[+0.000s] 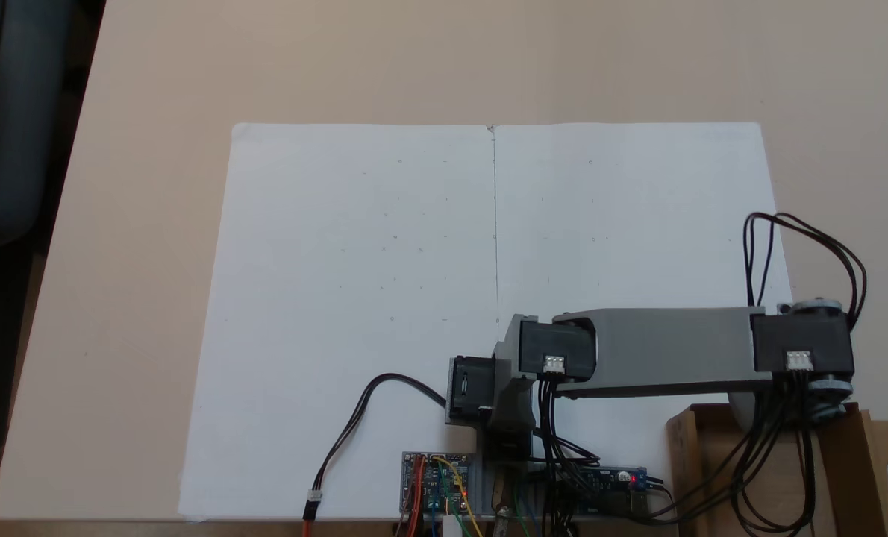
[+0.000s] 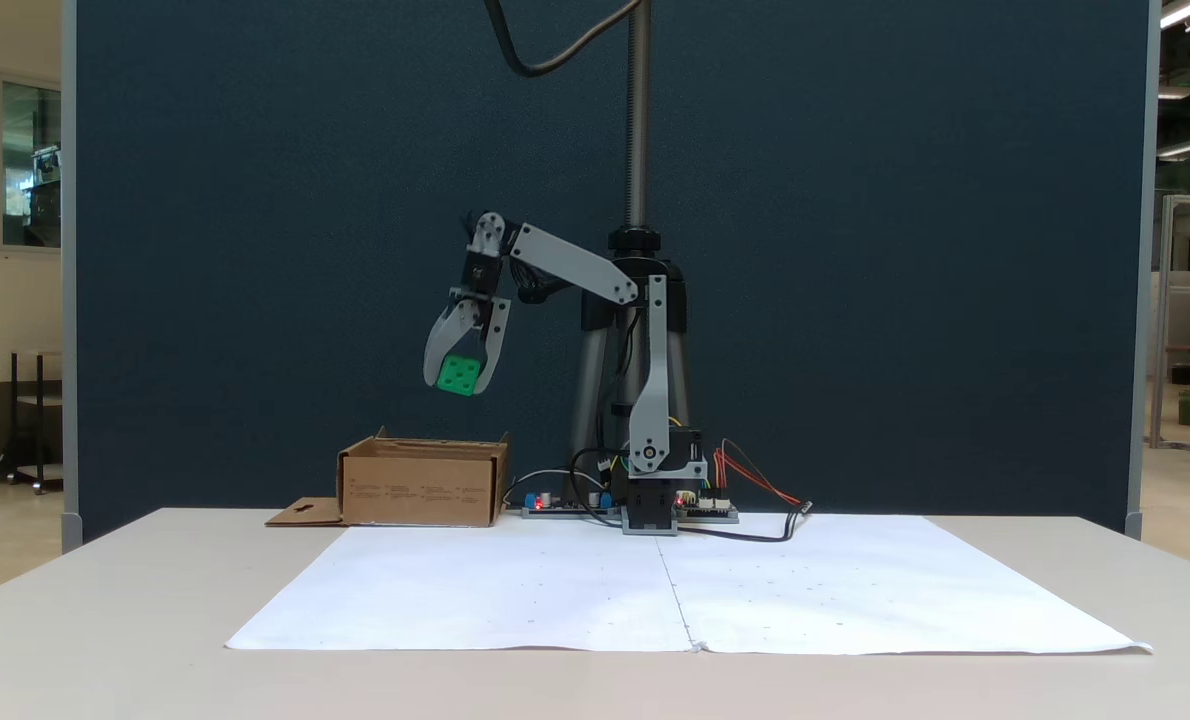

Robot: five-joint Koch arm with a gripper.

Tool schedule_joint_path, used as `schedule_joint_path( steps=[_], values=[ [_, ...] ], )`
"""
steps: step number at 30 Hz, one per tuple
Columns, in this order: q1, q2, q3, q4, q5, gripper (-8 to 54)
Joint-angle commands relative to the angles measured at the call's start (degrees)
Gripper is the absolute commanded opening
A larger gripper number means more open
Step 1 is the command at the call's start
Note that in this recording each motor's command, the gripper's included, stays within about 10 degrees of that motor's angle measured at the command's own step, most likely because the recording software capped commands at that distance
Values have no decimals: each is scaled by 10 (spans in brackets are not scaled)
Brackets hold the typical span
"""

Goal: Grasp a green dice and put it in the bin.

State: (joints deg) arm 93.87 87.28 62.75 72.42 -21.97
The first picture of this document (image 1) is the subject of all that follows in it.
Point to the dark office chair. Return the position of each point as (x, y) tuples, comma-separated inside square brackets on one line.
[(19, 112)]

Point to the white paper sheet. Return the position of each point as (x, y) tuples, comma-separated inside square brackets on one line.
[(302, 298), (638, 224)]

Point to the green circuit board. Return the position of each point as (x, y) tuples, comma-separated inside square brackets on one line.
[(436, 485)]

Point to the brown cardboard box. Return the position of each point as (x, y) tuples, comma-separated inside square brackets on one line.
[(847, 477)]

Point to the blue circuit board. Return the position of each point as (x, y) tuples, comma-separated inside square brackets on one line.
[(623, 481)]

